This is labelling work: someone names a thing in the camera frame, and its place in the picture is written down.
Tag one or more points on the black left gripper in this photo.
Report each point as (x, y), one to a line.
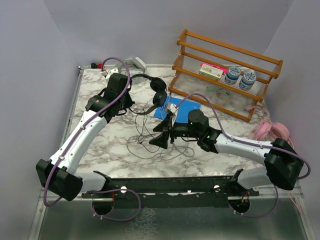
(129, 102)

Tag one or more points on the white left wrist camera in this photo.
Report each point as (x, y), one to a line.
(106, 73)

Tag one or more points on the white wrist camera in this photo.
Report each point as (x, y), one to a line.
(171, 109)
(106, 73)

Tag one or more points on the clear tape roll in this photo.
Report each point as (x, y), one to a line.
(222, 96)

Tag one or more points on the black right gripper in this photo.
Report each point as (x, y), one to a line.
(161, 140)

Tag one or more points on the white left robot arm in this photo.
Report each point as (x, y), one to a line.
(58, 173)

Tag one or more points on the grey white headphones with cable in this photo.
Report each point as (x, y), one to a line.
(137, 66)

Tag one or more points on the blue plastic board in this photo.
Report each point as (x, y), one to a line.
(183, 111)

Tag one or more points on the wooden two-tier rack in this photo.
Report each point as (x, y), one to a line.
(196, 48)

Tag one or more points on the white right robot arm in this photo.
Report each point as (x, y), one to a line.
(280, 164)

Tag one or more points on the blue white jar left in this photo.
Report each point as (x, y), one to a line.
(232, 75)

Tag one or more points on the blue white jar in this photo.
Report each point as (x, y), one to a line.
(232, 75)
(248, 79)

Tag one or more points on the white green cardboard box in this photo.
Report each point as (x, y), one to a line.
(211, 72)

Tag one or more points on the pink headphones with cable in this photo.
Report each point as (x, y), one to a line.
(274, 130)

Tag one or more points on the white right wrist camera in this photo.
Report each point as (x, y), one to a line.
(171, 109)

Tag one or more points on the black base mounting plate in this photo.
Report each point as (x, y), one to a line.
(168, 192)

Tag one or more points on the blue white jar right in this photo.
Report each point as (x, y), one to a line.
(248, 79)

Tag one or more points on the red black emergency button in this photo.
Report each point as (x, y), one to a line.
(94, 65)

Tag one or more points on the black headphones with cable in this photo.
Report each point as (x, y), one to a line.
(158, 101)

